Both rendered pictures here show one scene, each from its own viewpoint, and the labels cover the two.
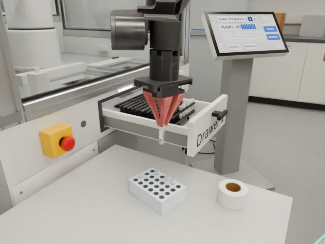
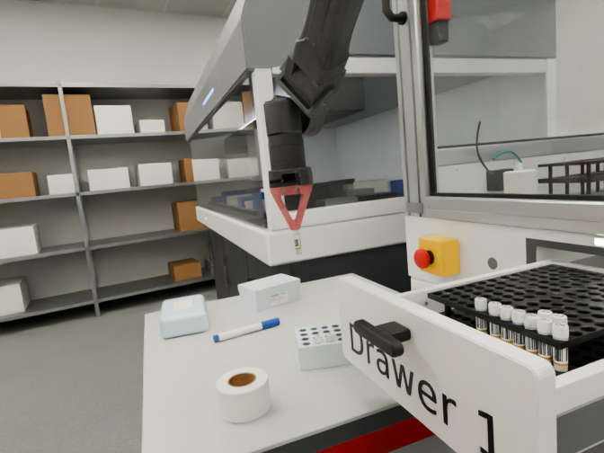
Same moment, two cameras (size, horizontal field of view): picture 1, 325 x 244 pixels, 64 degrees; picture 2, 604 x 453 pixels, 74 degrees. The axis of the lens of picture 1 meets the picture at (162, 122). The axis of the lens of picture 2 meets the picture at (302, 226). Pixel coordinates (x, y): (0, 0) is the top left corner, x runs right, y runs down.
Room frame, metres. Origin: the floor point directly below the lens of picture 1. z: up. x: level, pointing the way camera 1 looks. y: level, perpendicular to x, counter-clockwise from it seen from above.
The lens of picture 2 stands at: (0.92, -0.50, 1.07)
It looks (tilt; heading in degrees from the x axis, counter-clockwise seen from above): 7 degrees down; 129
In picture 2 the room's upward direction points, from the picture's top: 6 degrees counter-clockwise
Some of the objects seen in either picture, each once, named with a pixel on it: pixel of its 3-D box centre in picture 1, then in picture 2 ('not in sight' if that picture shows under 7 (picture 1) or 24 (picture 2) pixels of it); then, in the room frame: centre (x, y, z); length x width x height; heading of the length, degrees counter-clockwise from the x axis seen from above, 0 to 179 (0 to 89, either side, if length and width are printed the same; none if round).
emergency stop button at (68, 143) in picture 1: (66, 143); (423, 258); (0.61, 0.25, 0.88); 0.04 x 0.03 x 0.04; 150
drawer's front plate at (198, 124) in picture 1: (209, 122); (413, 358); (0.76, -0.15, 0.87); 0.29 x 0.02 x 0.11; 150
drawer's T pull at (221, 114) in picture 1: (218, 114); (387, 333); (0.75, -0.17, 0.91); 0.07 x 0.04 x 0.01; 150
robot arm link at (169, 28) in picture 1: (162, 35); (284, 119); (0.50, 0.00, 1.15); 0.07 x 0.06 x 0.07; 101
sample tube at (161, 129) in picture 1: (161, 133); (297, 240); (0.50, 0.00, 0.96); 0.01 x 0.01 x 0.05
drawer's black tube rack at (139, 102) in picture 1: (155, 112); (555, 319); (0.86, 0.02, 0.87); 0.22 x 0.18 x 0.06; 60
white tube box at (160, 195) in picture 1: (156, 189); (333, 343); (0.54, 0.01, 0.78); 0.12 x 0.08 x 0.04; 44
